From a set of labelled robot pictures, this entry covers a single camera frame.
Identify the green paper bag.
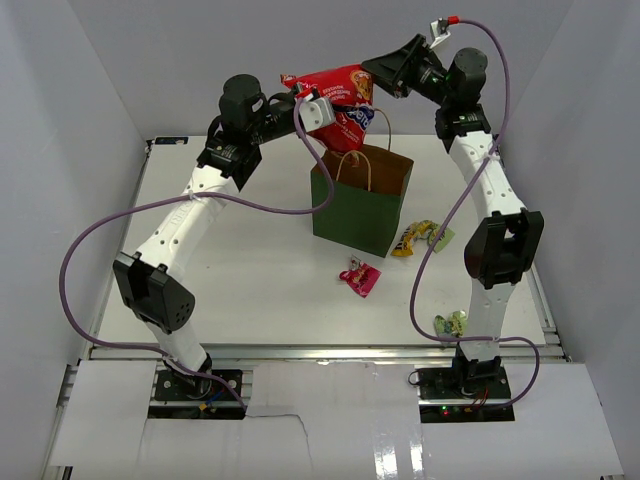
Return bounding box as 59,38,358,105
309,107,415,259

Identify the pink candy packet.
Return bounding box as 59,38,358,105
339,255,381,298

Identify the yellow candy packet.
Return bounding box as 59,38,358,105
391,220,436,257

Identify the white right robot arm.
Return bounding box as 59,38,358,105
362,35,544,399

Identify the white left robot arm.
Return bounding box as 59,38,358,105
113,74,304,399

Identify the aluminium table rail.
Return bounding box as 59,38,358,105
90,344,566,363

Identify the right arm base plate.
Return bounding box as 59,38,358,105
407,367,515,424

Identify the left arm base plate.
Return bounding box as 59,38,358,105
147,368,245,420

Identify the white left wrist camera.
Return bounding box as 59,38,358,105
293,94,335,134

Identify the red cookie snack bag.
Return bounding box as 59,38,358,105
280,64,375,153

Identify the light green snack wrapper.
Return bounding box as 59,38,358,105
433,310,468,347

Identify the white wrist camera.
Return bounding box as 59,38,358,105
293,94,335,134
430,16,459,50

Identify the green candy wrapper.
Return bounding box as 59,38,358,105
426,223,455,253

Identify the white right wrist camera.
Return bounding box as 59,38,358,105
430,16,459,50

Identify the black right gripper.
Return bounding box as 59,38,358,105
363,35,457,109

